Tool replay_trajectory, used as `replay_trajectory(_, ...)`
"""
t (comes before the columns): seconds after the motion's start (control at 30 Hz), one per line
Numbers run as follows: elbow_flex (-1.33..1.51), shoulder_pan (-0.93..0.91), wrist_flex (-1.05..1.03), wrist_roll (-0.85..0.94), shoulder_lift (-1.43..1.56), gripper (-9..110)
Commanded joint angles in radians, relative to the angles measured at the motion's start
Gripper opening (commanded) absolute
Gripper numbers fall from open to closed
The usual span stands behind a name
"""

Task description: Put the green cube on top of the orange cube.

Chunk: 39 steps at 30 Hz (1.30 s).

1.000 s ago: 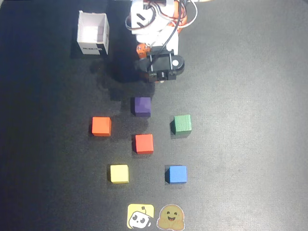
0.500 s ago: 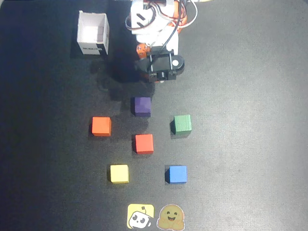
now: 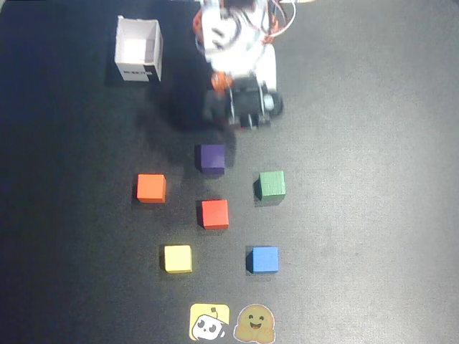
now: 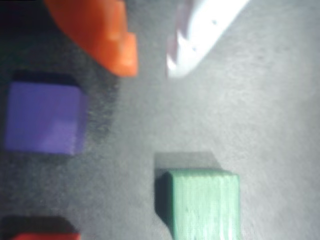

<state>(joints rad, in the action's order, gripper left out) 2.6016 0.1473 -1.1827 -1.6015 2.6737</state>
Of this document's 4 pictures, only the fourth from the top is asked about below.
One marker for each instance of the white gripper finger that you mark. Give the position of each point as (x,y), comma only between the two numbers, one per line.
(200,37)

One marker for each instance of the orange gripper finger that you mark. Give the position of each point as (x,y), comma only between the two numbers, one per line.
(100,32)

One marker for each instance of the green cube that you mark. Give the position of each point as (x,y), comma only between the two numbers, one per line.
(205,205)

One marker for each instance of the purple cube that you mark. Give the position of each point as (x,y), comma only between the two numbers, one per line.
(42,117)

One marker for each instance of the red cube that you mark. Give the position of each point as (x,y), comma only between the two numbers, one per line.
(45,236)

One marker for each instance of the black mat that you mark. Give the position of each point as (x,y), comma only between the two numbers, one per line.
(250,112)

